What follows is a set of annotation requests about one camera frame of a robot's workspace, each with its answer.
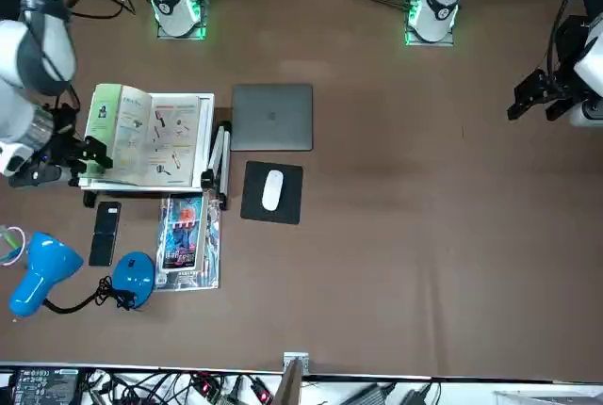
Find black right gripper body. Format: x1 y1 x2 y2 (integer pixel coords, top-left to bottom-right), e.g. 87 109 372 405
41 103 90 179

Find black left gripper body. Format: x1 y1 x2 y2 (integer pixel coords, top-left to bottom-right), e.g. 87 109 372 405
540 69 589 105

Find blue desk lamp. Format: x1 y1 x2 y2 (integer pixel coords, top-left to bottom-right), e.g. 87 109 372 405
8 231 157 319

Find white folding book stand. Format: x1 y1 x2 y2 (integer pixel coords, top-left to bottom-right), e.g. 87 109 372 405
77 89 234 211

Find black foldable smartphone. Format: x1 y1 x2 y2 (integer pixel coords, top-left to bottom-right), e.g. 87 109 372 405
88 200 123 268

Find glossy blue comic magazine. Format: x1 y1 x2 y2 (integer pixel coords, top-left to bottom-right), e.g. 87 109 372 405
154 193 223 293

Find black mouse pad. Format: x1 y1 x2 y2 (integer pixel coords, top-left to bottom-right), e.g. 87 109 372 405
239 159 304 226

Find grey closed laptop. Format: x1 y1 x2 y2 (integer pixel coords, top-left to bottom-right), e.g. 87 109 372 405
229 83 315 153

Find white computer mouse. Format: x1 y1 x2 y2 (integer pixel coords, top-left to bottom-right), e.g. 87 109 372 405
261 169 285 213

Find black labelled power adapter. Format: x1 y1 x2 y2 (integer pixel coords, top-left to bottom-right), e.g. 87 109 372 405
8 366 79 405

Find black lamp power cord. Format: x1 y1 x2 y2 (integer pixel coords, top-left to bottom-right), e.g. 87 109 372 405
95 274 139 313

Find tangled black cables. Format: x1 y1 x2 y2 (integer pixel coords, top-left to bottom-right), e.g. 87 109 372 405
88 368 285 405

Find aluminium frame post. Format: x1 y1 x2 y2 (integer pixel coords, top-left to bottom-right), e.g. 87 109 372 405
274 351 310 405

